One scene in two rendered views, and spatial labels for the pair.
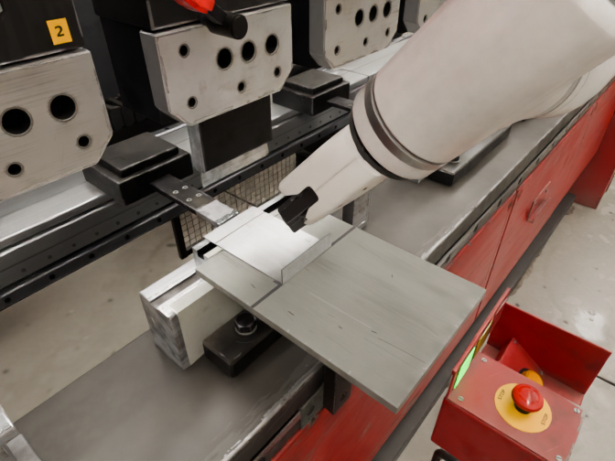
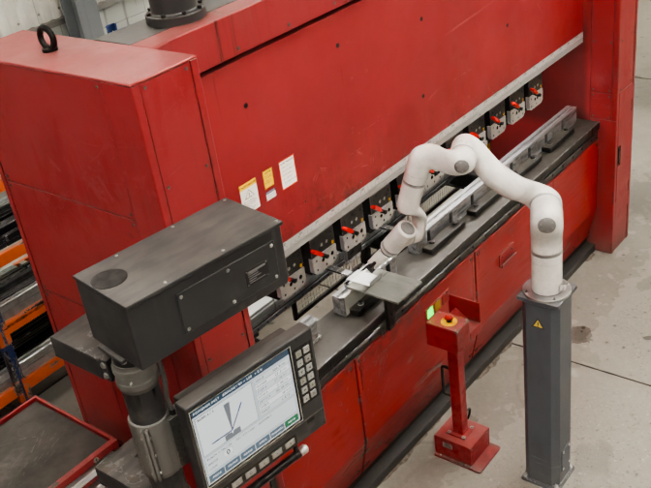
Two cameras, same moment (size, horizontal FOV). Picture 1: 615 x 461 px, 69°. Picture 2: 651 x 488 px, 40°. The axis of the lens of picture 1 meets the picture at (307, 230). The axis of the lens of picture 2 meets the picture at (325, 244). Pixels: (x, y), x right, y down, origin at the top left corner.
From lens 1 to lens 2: 3.33 m
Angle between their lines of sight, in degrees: 8
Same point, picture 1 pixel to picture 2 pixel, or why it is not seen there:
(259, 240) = (361, 278)
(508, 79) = (399, 242)
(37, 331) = not seen: hidden behind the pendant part
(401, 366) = (398, 296)
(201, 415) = (354, 323)
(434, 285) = (409, 282)
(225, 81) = (354, 241)
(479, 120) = (398, 247)
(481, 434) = (437, 331)
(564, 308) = not seen: hidden behind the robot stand
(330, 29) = (374, 222)
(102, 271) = not seen: hidden behind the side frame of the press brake
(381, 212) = (402, 268)
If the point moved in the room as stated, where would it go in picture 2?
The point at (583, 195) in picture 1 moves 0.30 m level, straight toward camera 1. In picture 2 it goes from (600, 243) to (582, 266)
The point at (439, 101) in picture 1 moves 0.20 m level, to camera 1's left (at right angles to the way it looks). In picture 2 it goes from (392, 245) to (342, 252)
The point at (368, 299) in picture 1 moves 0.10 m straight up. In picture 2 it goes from (391, 287) to (389, 266)
